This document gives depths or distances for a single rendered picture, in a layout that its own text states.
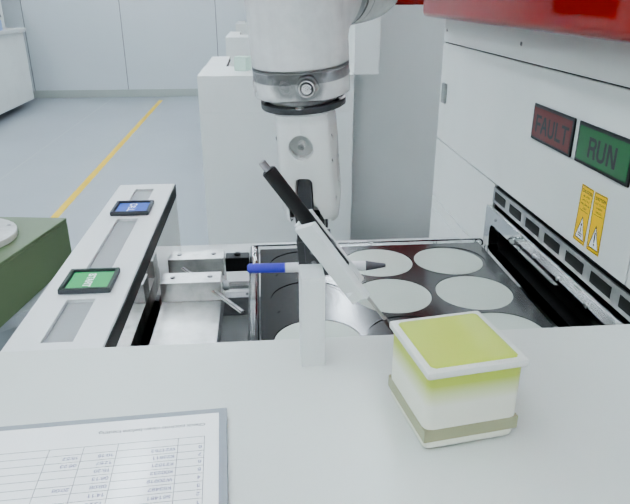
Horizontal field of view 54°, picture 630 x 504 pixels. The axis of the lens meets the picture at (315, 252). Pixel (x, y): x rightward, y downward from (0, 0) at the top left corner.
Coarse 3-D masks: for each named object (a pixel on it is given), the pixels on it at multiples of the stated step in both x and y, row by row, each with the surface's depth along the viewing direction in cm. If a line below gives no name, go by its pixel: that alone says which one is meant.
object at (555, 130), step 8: (536, 112) 85; (544, 112) 83; (536, 120) 85; (544, 120) 83; (552, 120) 80; (560, 120) 78; (568, 120) 76; (536, 128) 85; (544, 128) 83; (552, 128) 81; (560, 128) 78; (568, 128) 76; (536, 136) 85; (544, 136) 83; (552, 136) 81; (560, 136) 78; (568, 136) 76; (552, 144) 81; (560, 144) 78; (568, 144) 76
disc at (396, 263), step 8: (352, 256) 93; (360, 256) 93; (368, 256) 93; (376, 256) 93; (384, 256) 93; (392, 256) 93; (400, 256) 93; (392, 264) 90; (400, 264) 90; (408, 264) 90; (360, 272) 88; (368, 272) 88; (376, 272) 88; (384, 272) 88; (392, 272) 88; (400, 272) 88
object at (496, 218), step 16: (496, 208) 100; (496, 224) 99; (512, 224) 93; (496, 240) 103; (512, 240) 92; (528, 240) 87; (496, 256) 100; (528, 256) 87; (544, 256) 82; (512, 272) 94; (544, 272) 82; (560, 272) 78; (528, 288) 89; (560, 288) 78; (576, 288) 74; (544, 304) 84; (576, 304) 74; (592, 304) 70; (608, 304) 69; (560, 320) 80; (592, 320) 70; (608, 320) 67; (624, 320) 66
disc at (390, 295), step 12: (372, 288) 83; (384, 288) 83; (396, 288) 83; (408, 288) 83; (420, 288) 83; (360, 300) 80; (384, 300) 80; (396, 300) 80; (408, 300) 80; (420, 300) 80; (396, 312) 77; (408, 312) 77
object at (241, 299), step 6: (228, 294) 92; (234, 294) 92; (240, 294) 92; (246, 294) 92; (234, 300) 92; (240, 300) 92; (246, 300) 92; (228, 306) 92; (240, 306) 92; (246, 306) 92; (228, 312) 92; (234, 312) 92; (246, 312) 92
